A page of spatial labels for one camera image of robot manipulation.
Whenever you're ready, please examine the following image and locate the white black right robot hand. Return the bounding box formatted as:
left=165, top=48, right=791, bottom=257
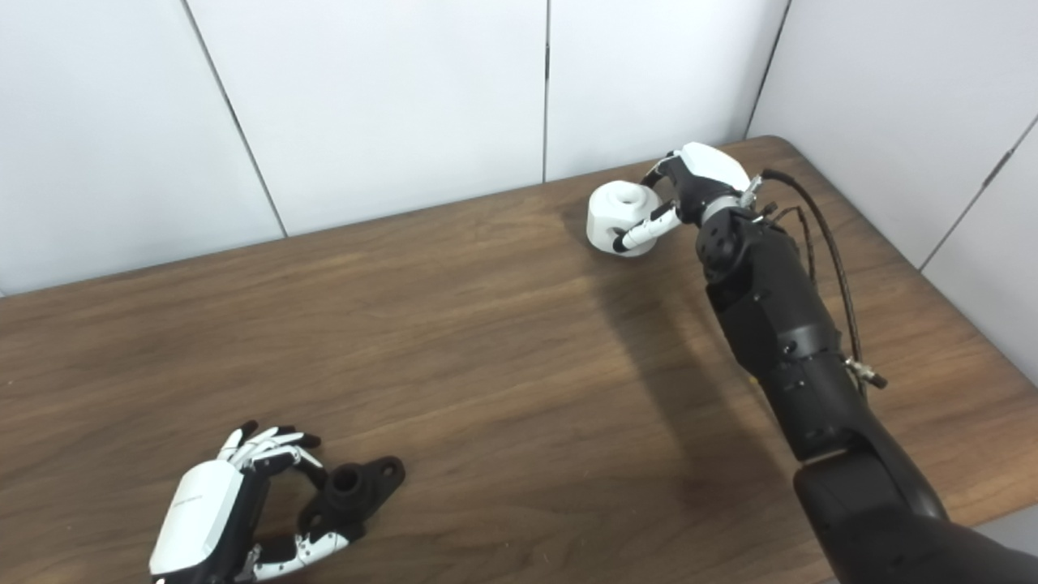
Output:
left=614, top=142, right=753, bottom=255

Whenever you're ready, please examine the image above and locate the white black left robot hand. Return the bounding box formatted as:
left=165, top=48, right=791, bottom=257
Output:
left=148, top=420, right=366, bottom=584

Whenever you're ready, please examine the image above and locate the round white piece with holes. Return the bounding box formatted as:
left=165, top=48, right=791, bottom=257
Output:
left=586, top=182, right=667, bottom=258

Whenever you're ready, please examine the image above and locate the black flanged holder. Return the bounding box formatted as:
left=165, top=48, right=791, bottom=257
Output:
left=298, top=456, right=405, bottom=536

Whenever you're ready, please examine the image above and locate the thin black right arm wire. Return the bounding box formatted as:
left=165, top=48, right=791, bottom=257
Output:
left=766, top=203, right=818, bottom=285

